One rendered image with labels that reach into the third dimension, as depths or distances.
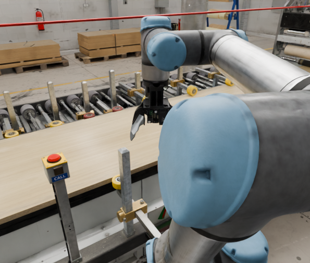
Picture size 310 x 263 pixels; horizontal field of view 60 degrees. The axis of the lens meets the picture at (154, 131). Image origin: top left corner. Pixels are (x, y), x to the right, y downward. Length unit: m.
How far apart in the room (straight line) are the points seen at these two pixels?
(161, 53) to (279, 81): 0.25
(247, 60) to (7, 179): 1.30
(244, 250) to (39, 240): 1.06
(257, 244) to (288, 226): 1.94
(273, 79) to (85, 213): 1.20
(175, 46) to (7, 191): 1.11
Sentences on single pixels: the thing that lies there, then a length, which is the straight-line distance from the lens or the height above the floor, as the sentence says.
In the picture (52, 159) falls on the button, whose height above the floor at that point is 1.23.
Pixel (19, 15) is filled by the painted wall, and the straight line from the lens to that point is 8.09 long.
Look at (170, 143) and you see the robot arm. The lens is 0.25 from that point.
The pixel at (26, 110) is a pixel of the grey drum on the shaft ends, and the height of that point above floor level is 0.84.
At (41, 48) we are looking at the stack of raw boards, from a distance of 6.93.
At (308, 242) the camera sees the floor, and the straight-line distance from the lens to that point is 2.52.
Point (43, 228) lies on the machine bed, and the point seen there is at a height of 0.75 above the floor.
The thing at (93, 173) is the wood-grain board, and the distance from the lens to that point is 1.41.
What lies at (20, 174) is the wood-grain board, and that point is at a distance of 1.53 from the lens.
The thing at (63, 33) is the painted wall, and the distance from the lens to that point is 8.34.
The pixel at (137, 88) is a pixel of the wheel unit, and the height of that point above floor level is 0.97.
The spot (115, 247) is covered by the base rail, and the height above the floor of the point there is 0.70.
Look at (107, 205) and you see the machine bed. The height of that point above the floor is 0.72.
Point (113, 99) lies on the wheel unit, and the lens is 2.21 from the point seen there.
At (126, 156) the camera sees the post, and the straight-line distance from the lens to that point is 1.06.
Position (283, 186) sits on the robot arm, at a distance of 0.23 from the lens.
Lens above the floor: 1.73
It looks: 28 degrees down
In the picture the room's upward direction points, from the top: straight up
